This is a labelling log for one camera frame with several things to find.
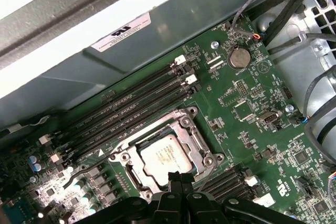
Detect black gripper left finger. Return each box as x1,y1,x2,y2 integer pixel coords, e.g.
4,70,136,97
77,170,184,224

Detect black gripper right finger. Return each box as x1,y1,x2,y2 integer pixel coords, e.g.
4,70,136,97
181,173,299,224

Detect CPU with silver top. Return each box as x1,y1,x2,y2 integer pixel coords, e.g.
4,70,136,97
136,134,196,180

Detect metal socket cover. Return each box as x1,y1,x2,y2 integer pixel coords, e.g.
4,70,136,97
125,119,215,193

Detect RAM slot white clips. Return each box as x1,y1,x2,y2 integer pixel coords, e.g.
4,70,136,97
49,74,197,164
38,55,186,146
202,174,259,196

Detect CPU socket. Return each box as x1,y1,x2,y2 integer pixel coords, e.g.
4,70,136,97
107,105,225,200

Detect RAM slot black clips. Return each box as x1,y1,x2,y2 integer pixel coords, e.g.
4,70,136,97
48,65,191,154
61,84,203,163

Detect green motherboard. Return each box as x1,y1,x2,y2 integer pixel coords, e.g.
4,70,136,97
0,11,336,224

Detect black PC case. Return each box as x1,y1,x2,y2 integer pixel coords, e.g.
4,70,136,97
0,0,336,224

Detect coin cell battery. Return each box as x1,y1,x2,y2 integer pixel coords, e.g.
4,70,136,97
227,47,251,69

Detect wire locking lever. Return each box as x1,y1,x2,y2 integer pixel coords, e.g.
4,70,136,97
62,165,108,190
198,165,220,192

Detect white wall sticker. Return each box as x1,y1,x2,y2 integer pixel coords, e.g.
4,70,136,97
90,11,152,54

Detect thick black cable bundle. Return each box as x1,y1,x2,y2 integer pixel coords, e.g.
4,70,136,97
262,0,336,49

